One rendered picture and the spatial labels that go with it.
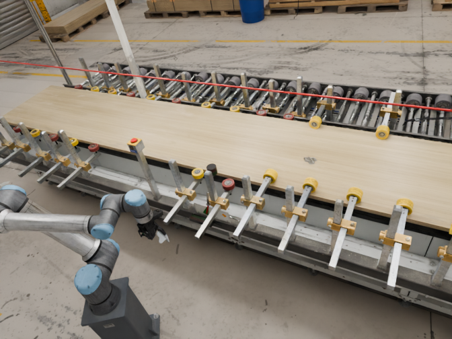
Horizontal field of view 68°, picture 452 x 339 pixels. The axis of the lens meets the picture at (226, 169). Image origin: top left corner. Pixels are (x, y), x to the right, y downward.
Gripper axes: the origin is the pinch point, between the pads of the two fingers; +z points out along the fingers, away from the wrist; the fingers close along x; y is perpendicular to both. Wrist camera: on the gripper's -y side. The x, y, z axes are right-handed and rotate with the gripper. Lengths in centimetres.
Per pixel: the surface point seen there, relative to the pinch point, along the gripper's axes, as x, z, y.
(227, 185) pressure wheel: 21, 3, -50
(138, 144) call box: -32, -26, -44
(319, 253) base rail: 82, 25, -31
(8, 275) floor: -179, 94, 23
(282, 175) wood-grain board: 52, 4, -67
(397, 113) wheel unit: 114, -3, -139
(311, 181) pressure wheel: 72, -4, -59
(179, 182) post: -8.1, -1.9, -40.8
